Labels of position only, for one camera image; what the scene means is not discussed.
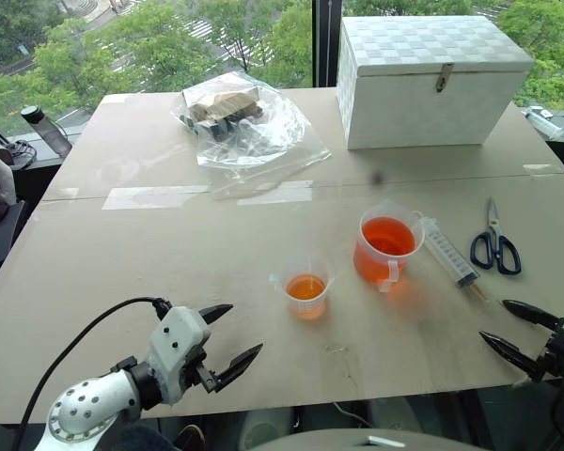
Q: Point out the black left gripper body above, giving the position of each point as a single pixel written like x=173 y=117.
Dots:
x=202 y=366

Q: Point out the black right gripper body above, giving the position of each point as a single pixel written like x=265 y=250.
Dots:
x=559 y=352

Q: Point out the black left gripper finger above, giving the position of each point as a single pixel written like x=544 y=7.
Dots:
x=216 y=312
x=237 y=366

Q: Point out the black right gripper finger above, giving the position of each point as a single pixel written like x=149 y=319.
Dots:
x=533 y=314
x=512 y=353

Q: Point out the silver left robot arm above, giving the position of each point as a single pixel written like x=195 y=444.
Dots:
x=89 y=404

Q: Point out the small beaker orange liquid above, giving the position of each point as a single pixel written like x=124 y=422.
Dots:
x=305 y=296

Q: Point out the clear plastic syringe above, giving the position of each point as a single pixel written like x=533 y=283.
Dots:
x=449 y=253

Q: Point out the large cup with orange liquid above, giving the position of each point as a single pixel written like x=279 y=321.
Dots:
x=380 y=263

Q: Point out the dark water bottle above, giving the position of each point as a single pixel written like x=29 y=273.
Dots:
x=47 y=129

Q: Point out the white rounded shape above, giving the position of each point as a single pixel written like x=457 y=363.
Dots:
x=265 y=430

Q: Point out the dark shoe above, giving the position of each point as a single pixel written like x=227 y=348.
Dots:
x=190 y=438

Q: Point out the grey rounded shape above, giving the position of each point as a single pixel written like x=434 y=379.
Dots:
x=329 y=441

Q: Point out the wide clear tape strip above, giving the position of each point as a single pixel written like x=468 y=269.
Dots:
x=277 y=193
x=155 y=196

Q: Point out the small clear tape strip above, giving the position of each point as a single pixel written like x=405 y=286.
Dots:
x=537 y=167

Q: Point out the clear plastic bag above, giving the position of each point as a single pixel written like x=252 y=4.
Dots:
x=263 y=141

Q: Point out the brown blocks and black parts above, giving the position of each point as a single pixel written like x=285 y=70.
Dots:
x=221 y=110

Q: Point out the black chair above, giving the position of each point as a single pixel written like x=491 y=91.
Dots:
x=2 y=230

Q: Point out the white checkered lidded box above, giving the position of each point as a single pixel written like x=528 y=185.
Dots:
x=418 y=108

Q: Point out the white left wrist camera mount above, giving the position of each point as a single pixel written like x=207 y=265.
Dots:
x=178 y=331

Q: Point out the black window frame post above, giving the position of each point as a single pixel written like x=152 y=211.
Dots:
x=326 y=42

